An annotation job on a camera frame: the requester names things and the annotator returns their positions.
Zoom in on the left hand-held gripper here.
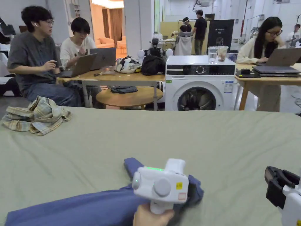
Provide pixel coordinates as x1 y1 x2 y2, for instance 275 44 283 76
131 158 190 215

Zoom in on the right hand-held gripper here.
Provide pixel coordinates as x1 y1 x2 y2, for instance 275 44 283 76
264 166 301 226

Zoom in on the dark blue shirt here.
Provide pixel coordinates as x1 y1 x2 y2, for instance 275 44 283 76
4 157 204 226

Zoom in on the person's left hand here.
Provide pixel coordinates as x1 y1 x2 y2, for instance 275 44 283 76
133 203 175 226

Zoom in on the bed with pale green sheet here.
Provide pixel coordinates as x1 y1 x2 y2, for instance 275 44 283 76
0 106 301 226

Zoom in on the round low wooden table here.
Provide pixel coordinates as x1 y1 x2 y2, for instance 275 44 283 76
96 86 164 110

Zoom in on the wooden table with laptops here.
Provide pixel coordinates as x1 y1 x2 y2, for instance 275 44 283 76
48 47 166 111
235 48 301 111

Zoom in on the white washing machine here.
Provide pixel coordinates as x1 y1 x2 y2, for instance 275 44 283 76
164 46 237 111

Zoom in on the black and white robot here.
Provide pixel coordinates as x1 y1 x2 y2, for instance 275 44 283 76
137 31 174 59

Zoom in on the plaid shirt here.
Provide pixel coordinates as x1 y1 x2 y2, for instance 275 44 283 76
2 95 72 136

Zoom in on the large black screen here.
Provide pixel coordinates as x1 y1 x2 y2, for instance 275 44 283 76
207 19 235 54

